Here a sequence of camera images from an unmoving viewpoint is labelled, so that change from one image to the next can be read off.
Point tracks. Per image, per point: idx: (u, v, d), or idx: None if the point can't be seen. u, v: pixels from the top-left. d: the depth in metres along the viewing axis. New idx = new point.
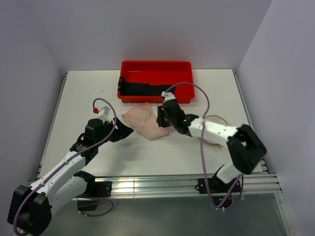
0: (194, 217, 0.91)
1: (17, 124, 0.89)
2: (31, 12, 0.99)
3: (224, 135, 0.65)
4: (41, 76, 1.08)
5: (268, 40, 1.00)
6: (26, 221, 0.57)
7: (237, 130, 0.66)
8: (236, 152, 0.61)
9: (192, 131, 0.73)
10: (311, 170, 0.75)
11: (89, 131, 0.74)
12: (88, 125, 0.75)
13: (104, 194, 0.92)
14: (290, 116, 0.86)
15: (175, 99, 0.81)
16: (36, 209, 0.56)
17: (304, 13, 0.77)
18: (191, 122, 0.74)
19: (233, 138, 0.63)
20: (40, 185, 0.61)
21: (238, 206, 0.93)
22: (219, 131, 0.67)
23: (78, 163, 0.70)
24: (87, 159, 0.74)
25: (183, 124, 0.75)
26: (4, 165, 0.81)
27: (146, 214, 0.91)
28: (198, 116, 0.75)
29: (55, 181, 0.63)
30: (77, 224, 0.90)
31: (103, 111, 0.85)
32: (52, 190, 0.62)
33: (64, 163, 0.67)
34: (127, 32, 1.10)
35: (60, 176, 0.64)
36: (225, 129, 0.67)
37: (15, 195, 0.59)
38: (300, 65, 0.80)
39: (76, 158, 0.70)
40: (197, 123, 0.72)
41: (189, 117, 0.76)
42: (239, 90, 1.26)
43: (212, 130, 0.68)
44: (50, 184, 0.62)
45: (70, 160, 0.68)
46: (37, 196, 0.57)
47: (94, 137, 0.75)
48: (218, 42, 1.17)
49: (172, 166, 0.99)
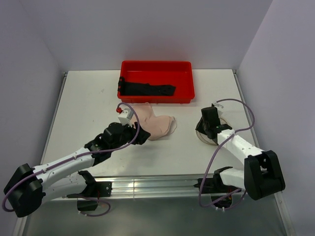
0: (194, 217, 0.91)
1: (17, 124, 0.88)
2: (31, 12, 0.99)
3: (245, 153, 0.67)
4: (41, 76, 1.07)
5: (268, 41, 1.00)
6: (16, 199, 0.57)
7: (261, 152, 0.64)
8: (252, 171, 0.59)
9: (219, 137, 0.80)
10: (311, 170, 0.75)
11: (106, 134, 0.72)
12: (109, 129, 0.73)
13: (105, 194, 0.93)
14: (289, 117, 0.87)
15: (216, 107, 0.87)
16: (30, 193, 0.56)
17: (305, 14, 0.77)
18: (221, 131, 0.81)
19: (254, 158, 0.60)
20: (41, 171, 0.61)
21: (239, 207, 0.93)
22: (243, 147, 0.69)
23: (84, 162, 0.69)
24: (96, 161, 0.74)
25: (214, 130, 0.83)
26: (5, 165, 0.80)
27: (146, 214, 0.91)
28: (231, 129, 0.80)
29: (56, 173, 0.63)
30: (76, 224, 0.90)
31: (126, 114, 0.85)
32: (50, 180, 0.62)
33: (73, 158, 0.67)
34: (127, 31, 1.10)
35: (62, 169, 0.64)
36: (250, 147, 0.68)
37: (18, 171, 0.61)
38: (301, 66, 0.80)
39: (85, 156, 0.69)
40: (228, 132, 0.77)
41: (222, 126, 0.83)
42: (239, 90, 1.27)
43: (238, 144, 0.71)
44: (51, 173, 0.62)
45: (79, 156, 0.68)
46: (34, 182, 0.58)
47: (109, 142, 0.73)
48: (218, 42, 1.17)
49: (173, 166, 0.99)
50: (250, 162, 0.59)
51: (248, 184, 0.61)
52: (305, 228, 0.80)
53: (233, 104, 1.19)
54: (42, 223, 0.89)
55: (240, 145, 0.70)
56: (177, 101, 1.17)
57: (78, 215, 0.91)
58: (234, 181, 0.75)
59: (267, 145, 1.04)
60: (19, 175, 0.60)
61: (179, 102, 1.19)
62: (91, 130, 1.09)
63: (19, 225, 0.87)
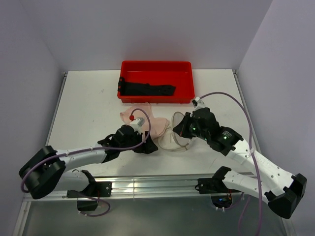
0: (193, 217, 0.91)
1: (17, 124, 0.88)
2: (31, 12, 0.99)
3: (278, 183, 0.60)
4: (41, 76, 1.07)
5: (269, 40, 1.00)
6: (35, 179, 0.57)
7: (293, 180, 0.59)
8: (289, 206, 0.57)
9: (234, 155, 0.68)
10: (310, 170, 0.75)
11: (118, 134, 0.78)
12: (121, 130, 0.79)
13: (105, 194, 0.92)
14: (289, 117, 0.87)
15: (209, 110, 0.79)
16: (51, 173, 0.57)
17: (305, 13, 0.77)
18: (234, 145, 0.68)
19: (292, 192, 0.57)
20: (64, 154, 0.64)
21: (239, 207, 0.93)
22: (272, 174, 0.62)
23: (99, 156, 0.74)
24: (106, 158, 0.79)
25: (220, 141, 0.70)
26: (5, 165, 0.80)
27: (146, 214, 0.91)
28: (242, 139, 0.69)
29: (77, 158, 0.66)
30: (76, 224, 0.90)
31: (138, 121, 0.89)
32: (70, 164, 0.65)
33: (89, 148, 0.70)
34: (127, 32, 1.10)
35: (81, 157, 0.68)
36: (279, 172, 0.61)
37: (41, 152, 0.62)
38: (301, 65, 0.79)
39: (100, 150, 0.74)
40: (244, 149, 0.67)
41: (229, 134, 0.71)
42: (239, 91, 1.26)
43: (265, 169, 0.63)
44: (72, 158, 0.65)
45: (95, 149, 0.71)
46: (57, 162, 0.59)
47: (120, 141, 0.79)
48: (218, 42, 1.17)
49: (173, 166, 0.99)
50: (291, 200, 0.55)
51: (275, 209, 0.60)
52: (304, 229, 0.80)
53: (232, 103, 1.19)
54: (43, 223, 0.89)
55: (267, 172, 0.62)
56: (177, 101, 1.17)
57: (78, 215, 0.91)
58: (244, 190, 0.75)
59: (266, 145, 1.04)
60: (43, 155, 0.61)
61: (179, 102, 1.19)
62: (91, 129, 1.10)
63: (19, 225, 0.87)
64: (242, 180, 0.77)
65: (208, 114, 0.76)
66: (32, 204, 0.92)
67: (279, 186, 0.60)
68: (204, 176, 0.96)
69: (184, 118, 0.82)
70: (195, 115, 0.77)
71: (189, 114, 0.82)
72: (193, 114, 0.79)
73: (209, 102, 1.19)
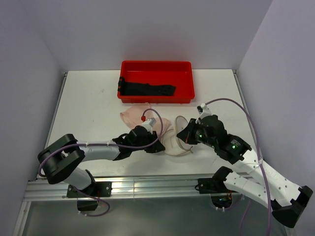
0: (194, 217, 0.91)
1: (17, 124, 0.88)
2: (31, 11, 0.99)
3: (285, 196, 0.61)
4: (41, 76, 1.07)
5: (269, 40, 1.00)
6: (54, 164, 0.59)
7: (300, 192, 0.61)
8: (294, 217, 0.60)
9: (242, 164, 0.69)
10: (309, 170, 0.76)
11: (132, 135, 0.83)
12: (135, 131, 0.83)
13: (105, 194, 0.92)
14: (289, 117, 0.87)
15: (216, 116, 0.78)
16: (71, 160, 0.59)
17: (305, 14, 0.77)
18: (242, 155, 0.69)
19: (299, 206, 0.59)
20: (83, 144, 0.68)
21: (238, 207, 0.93)
22: (280, 186, 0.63)
23: (112, 153, 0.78)
24: (118, 157, 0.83)
25: (228, 150, 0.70)
26: (5, 165, 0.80)
27: (146, 214, 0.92)
28: (250, 149, 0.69)
29: (94, 151, 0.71)
30: (76, 225, 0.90)
31: (149, 121, 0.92)
32: (87, 155, 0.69)
33: (106, 143, 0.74)
34: (127, 31, 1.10)
35: (97, 150, 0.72)
36: (286, 185, 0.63)
37: (61, 139, 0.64)
38: (301, 65, 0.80)
39: (115, 147, 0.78)
40: (252, 160, 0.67)
41: (237, 142, 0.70)
42: (239, 91, 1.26)
43: (272, 181, 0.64)
44: (90, 149, 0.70)
45: (111, 145, 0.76)
46: (76, 151, 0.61)
47: (132, 141, 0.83)
48: (218, 42, 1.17)
49: (173, 166, 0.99)
50: (298, 212, 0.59)
51: (278, 218, 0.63)
52: (304, 229, 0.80)
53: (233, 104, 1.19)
54: (43, 223, 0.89)
55: (275, 184, 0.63)
56: (177, 101, 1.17)
57: (78, 215, 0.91)
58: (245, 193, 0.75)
59: (266, 145, 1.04)
60: (63, 141, 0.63)
61: (179, 102, 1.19)
62: (91, 129, 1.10)
63: (19, 225, 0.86)
64: (245, 184, 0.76)
65: (217, 121, 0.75)
66: (32, 204, 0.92)
67: (286, 197, 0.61)
68: (204, 176, 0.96)
69: (189, 125, 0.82)
70: (203, 123, 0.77)
71: (194, 121, 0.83)
72: (201, 121, 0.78)
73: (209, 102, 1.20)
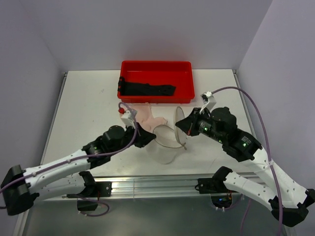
0: (193, 217, 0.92)
1: (17, 124, 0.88)
2: (31, 11, 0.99)
3: (292, 199, 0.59)
4: (41, 76, 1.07)
5: (269, 40, 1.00)
6: (7, 199, 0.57)
7: (307, 195, 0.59)
8: (298, 219, 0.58)
9: (251, 164, 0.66)
10: (309, 170, 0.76)
11: (105, 138, 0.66)
12: (108, 132, 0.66)
13: (105, 194, 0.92)
14: (289, 117, 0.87)
15: (228, 109, 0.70)
16: (17, 197, 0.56)
17: (305, 13, 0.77)
18: (253, 154, 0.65)
19: (305, 210, 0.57)
20: (30, 175, 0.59)
21: (238, 207, 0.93)
22: (288, 188, 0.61)
23: (80, 166, 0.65)
24: (94, 164, 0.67)
25: (238, 148, 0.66)
26: (5, 165, 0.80)
27: (146, 214, 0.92)
28: (261, 147, 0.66)
29: (47, 177, 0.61)
30: (77, 224, 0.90)
31: (128, 114, 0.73)
32: (41, 183, 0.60)
33: (66, 162, 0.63)
34: (127, 31, 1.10)
35: (54, 173, 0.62)
36: (295, 188, 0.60)
37: (11, 171, 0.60)
38: (301, 65, 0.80)
39: (80, 160, 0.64)
40: (263, 160, 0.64)
41: (247, 140, 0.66)
42: (239, 90, 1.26)
43: (281, 183, 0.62)
44: (42, 177, 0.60)
45: (74, 160, 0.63)
46: (22, 186, 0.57)
47: (108, 146, 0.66)
48: (218, 42, 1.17)
49: (172, 166, 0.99)
50: (303, 216, 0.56)
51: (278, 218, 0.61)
52: (304, 229, 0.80)
53: (232, 104, 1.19)
54: (43, 223, 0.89)
55: (283, 186, 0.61)
56: (177, 101, 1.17)
57: (78, 214, 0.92)
58: (245, 193, 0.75)
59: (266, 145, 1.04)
60: (11, 175, 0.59)
61: (179, 102, 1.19)
62: (91, 129, 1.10)
63: (19, 225, 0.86)
64: (244, 184, 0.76)
65: (230, 116, 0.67)
66: None
67: (293, 200, 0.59)
68: (204, 176, 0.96)
69: (194, 116, 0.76)
70: (213, 116, 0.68)
71: (198, 111, 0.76)
72: (211, 113, 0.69)
73: None
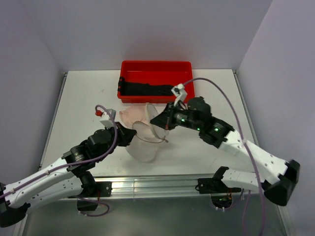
0: (193, 217, 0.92)
1: (17, 124, 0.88)
2: (31, 11, 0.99)
3: (272, 172, 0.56)
4: (41, 76, 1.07)
5: (269, 40, 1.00)
6: None
7: (287, 166, 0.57)
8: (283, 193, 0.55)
9: (225, 146, 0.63)
10: (309, 170, 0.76)
11: (90, 143, 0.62)
12: (93, 136, 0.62)
13: (105, 194, 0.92)
14: (289, 117, 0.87)
15: (202, 97, 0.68)
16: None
17: (305, 13, 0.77)
18: (225, 136, 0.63)
19: (287, 180, 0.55)
20: (9, 192, 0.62)
21: (238, 206, 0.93)
22: (266, 162, 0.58)
23: (62, 176, 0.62)
24: (77, 170, 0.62)
25: (212, 133, 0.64)
26: (5, 165, 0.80)
27: (146, 214, 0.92)
28: (234, 130, 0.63)
29: (26, 192, 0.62)
30: (76, 225, 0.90)
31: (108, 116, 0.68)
32: (21, 198, 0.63)
33: (45, 174, 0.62)
34: (127, 31, 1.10)
35: (32, 188, 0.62)
36: (272, 161, 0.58)
37: None
38: (301, 65, 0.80)
39: (60, 170, 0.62)
40: (236, 139, 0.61)
41: (220, 126, 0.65)
42: (239, 90, 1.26)
43: (258, 159, 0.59)
44: (20, 193, 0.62)
45: (53, 171, 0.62)
46: (3, 203, 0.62)
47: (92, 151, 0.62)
48: (218, 42, 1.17)
49: (172, 166, 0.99)
50: (286, 187, 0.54)
51: (271, 198, 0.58)
52: (304, 229, 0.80)
53: (232, 104, 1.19)
54: (43, 223, 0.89)
55: (261, 161, 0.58)
56: None
57: (78, 214, 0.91)
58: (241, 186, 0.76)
59: (267, 145, 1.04)
60: None
61: None
62: (91, 129, 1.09)
63: (18, 225, 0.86)
64: (239, 175, 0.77)
65: (204, 103, 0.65)
66: None
67: (274, 174, 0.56)
68: (204, 176, 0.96)
69: (170, 110, 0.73)
70: (190, 105, 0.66)
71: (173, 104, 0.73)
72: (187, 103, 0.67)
73: (209, 102, 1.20)
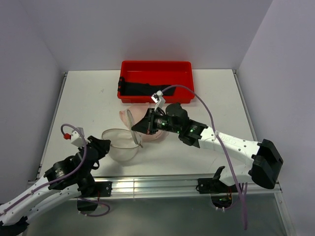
0: (193, 217, 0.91)
1: (17, 123, 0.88)
2: (31, 11, 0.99)
3: (246, 153, 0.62)
4: (41, 76, 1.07)
5: (269, 40, 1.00)
6: None
7: (260, 146, 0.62)
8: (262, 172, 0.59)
9: (203, 143, 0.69)
10: (309, 170, 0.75)
11: (77, 158, 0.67)
12: (80, 153, 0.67)
13: (105, 194, 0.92)
14: (289, 117, 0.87)
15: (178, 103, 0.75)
16: None
17: (305, 13, 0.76)
18: (201, 134, 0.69)
19: (260, 158, 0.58)
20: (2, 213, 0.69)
21: (239, 207, 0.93)
22: (239, 147, 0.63)
23: (45, 194, 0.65)
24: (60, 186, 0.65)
25: (191, 134, 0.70)
26: (4, 164, 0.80)
27: (146, 214, 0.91)
28: (206, 127, 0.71)
29: (14, 212, 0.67)
30: (76, 225, 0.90)
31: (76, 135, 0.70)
32: (12, 217, 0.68)
33: (29, 193, 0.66)
34: (127, 31, 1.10)
35: (19, 208, 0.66)
36: (245, 144, 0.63)
37: None
38: (301, 65, 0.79)
39: (43, 189, 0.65)
40: (210, 134, 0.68)
41: (196, 126, 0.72)
42: (239, 90, 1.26)
43: (231, 145, 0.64)
44: (11, 213, 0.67)
45: (36, 191, 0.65)
46: None
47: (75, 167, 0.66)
48: (218, 42, 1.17)
49: (172, 166, 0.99)
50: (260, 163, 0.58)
51: (259, 182, 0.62)
52: (304, 229, 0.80)
53: (232, 104, 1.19)
54: (43, 222, 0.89)
55: (234, 147, 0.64)
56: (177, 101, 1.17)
57: (78, 214, 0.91)
58: None
59: None
60: None
61: None
62: (91, 129, 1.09)
63: None
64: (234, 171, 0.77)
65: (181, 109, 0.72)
66: None
67: (248, 155, 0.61)
68: (204, 176, 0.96)
69: (150, 115, 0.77)
70: (168, 112, 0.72)
71: (153, 110, 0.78)
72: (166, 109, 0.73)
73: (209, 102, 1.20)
